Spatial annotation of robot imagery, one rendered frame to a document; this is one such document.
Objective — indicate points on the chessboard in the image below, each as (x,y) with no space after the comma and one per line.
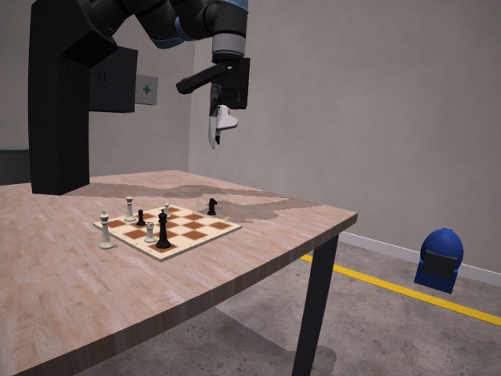
(186,230)

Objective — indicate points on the white chess pawn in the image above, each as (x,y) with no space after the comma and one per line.
(166,210)

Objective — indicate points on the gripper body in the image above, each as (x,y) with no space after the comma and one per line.
(233,80)

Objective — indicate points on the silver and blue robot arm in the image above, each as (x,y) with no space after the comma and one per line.
(224,20)

